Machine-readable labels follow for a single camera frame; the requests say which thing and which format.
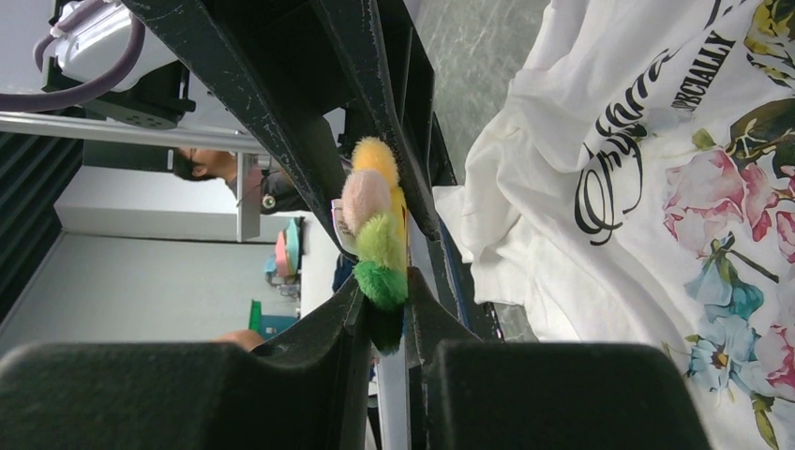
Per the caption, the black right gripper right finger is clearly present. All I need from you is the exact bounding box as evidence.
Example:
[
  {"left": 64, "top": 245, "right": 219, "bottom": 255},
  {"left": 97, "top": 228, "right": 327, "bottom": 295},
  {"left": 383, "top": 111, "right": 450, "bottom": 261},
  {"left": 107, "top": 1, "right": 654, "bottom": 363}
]
[{"left": 405, "top": 269, "right": 709, "bottom": 449}]

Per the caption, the white floral print t-shirt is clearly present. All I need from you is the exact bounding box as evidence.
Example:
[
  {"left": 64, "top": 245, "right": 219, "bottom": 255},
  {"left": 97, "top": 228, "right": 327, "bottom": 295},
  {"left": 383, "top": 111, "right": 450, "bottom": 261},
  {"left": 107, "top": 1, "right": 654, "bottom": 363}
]
[{"left": 433, "top": 1, "right": 794, "bottom": 449}]

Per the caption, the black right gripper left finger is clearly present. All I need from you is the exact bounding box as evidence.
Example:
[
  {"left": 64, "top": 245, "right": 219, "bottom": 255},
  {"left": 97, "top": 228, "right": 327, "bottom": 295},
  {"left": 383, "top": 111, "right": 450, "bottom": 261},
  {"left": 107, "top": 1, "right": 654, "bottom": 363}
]
[{"left": 1, "top": 280, "right": 370, "bottom": 449}]

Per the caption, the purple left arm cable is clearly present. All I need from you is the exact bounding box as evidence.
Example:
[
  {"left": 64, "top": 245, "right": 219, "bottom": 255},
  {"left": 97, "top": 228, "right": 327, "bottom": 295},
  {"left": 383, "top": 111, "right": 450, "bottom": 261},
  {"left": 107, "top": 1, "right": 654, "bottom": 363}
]
[{"left": 0, "top": 0, "right": 148, "bottom": 114}]

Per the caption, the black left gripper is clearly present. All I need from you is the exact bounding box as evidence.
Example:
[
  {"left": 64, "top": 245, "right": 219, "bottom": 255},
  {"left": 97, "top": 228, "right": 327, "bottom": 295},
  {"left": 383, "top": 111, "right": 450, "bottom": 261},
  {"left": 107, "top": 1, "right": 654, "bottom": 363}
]
[{"left": 126, "top": 1, "right": 441, "bottom": 243}]

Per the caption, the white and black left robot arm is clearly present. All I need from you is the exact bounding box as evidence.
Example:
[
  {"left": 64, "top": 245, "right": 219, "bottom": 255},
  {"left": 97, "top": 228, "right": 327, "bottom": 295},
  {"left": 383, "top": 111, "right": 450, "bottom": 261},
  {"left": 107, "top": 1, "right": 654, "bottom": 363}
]
[{"left": 43, "top": 1, "right": 440, "bottom": 240}]

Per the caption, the colourful pom-pom brooch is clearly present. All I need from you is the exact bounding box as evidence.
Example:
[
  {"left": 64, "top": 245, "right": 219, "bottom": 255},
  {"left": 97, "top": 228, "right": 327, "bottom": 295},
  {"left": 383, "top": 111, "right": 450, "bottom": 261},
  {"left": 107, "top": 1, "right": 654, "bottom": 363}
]
[{"left": 331, "top": 137, "right": 409, "bottom": 355}]

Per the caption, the person in background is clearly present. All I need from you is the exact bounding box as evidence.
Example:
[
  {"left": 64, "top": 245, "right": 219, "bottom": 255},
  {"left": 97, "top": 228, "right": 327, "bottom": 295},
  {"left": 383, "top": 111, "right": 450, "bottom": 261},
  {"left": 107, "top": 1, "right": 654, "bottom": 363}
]
[{"left": 172, "top": 147, "right": 309, "bottom": 216}]

